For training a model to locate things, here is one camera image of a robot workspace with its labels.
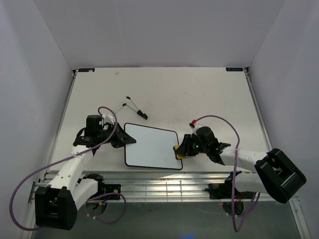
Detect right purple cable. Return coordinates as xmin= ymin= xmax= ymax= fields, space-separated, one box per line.
xmin=195 ymin=115 xmax=261 ymax=233

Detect metal wire whiteboard stand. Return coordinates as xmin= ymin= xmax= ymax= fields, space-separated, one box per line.
xmin=113 ymin=96 xmax=149 ymax=120

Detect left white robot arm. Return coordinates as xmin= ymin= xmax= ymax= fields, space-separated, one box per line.
xmin=34 ymin=115 xmax=137 ymax=230

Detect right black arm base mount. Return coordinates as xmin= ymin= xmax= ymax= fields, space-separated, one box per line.
xmin=204 ymin=183 xmax=232 ymax=199

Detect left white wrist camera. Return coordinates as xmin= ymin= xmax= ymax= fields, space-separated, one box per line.
xmin=100 ymin=113 xmax=115 ymax=125

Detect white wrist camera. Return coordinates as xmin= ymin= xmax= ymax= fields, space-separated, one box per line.
xmin=100 ymin=113 xmax=115 ymax=125
xmin=189 ymin=119 xmax=202 ymax=134

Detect small black-framed whiteboard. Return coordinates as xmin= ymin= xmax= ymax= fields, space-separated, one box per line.
xmin=124 ymin=123 xmax=183 ymax=170

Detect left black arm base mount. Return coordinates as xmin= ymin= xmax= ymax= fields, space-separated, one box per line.
xmin=101 ymin=184 xmax=121 ymax=201

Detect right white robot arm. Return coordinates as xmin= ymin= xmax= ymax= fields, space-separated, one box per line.
xmin=173 ymin=125 xmax=307 ymax=204

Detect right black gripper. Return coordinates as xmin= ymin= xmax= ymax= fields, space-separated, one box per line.
xmin=175 ymin=135 xmax=208 ymax=157

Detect left blue table label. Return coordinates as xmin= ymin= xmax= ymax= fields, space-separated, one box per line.
xmin=78 ymin=68 xmax=95 ymax=73

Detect right blue table label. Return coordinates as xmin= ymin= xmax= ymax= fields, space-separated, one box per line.
xmin=225 ymin=67 xmax=243 ymax=72

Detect yellow black whiteboard eraser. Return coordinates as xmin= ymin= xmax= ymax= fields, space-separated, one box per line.
xmin=173 ymin=145 xmax=184 ymax=160

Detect aluminium table frame rail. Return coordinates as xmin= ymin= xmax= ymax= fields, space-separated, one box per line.
xmin=38 ymin=67 xmax=271 ymax=202

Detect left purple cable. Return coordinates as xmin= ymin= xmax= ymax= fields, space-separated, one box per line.
xmin=9 ymin=107 xmax=128 ymax=231

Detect purple cable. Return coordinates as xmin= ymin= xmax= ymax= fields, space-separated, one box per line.
xmin=9 ymin=107 xmax=128 ymax=231
xmin=195 ymin=115 xmax=261 ymax=233

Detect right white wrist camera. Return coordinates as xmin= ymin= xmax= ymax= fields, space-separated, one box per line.
xmin=189 ymin=119 xmax=202 ymax=134

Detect blue table label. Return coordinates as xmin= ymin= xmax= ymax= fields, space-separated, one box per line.
xmin=78 ymin=68 xmax=95 ymax=73
xmin=225 ymin=67 xmax=243 ymax=72

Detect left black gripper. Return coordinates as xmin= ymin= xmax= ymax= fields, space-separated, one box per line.
xmin=98 ymin=122 xmax=136 ymax=148

